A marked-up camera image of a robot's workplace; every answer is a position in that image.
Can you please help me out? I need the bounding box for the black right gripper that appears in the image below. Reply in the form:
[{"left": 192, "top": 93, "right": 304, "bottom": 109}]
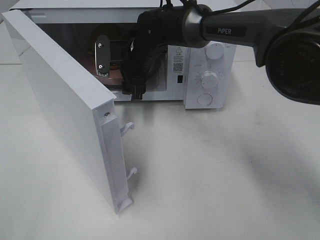
[{"left": 110, "top": 9, "right": 170, "bottom": 100}]

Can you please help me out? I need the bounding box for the pink round plate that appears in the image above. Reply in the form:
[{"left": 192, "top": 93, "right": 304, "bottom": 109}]
[{"left": 94, "top": 69, "right": 123, "bottom": 88}]

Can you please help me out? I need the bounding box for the white microwave door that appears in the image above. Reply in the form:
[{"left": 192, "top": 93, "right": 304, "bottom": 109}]
[{"left": 3, "top": 10, "right": 137, "bottom": 213}]

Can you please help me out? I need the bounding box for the burger with lettuce and cheese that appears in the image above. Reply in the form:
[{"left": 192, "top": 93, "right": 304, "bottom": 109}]
[{"left": 87, "top": 23, "right": 125, "bottom": 54}]

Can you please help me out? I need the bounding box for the round white door button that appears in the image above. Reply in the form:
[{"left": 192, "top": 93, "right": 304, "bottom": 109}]
[{"left": 197, "top": 93, "right": 213, "bottom": 106}]

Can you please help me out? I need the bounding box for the white timer knob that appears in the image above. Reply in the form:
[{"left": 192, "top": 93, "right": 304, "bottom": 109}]
[{"left": 200, "top": 71, "right": 219, "bottom": 89}]

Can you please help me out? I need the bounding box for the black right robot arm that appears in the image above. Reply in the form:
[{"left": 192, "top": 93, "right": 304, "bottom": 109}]
[{"left": 120, "top": 0, "right": 320, "bottom": 105}]

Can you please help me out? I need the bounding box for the white warning label sticker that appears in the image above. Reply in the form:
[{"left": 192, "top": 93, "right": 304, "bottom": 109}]
[{"left": 172, "top": 46, "right": 186, "bottom": 74}]

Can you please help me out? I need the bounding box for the white microwave oven body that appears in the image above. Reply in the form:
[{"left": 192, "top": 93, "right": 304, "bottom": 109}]
[{"left": 9, "top": 0, "right": 236, "bottom": 109}]

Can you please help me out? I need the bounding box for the upper white power knob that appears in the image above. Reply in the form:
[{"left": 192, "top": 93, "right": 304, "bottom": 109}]
[{"left": 204, "top": 42, "right": 225, "bottom": 60}]

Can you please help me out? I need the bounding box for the black camera cable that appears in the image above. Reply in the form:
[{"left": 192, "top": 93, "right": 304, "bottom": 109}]
[{"left": 159, "top": 0, "right": 320, "bottom": 33}]

